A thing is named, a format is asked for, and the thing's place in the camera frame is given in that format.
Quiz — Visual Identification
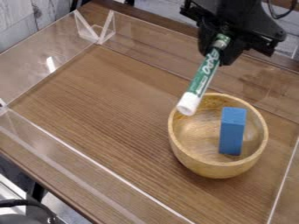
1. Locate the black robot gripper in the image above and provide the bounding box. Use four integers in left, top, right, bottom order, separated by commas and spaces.
180, 0, 286, 66

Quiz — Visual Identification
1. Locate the green and white marker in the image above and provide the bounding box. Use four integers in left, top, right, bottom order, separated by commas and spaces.
176, 34, 230, 116

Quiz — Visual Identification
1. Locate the light wooden bowl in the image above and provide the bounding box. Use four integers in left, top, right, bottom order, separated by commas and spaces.
168, 93, 269, 179

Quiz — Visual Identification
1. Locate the blue rectangular block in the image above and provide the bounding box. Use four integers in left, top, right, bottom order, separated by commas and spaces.
219, 107, 247, 156

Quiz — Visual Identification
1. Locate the black metal table leg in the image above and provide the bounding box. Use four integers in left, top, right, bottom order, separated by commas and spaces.
32, 182, 46, 202

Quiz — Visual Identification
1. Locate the clear acrylic tray wall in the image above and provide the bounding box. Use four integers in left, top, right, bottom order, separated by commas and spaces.
0, 3, 299, 224

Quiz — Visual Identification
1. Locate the clear acrylic corner bracket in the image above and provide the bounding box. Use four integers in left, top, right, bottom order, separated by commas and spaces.
74, 10, 116, 45

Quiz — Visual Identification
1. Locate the black cable under table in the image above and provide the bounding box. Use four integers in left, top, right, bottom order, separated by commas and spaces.
0, 199, 56, 224

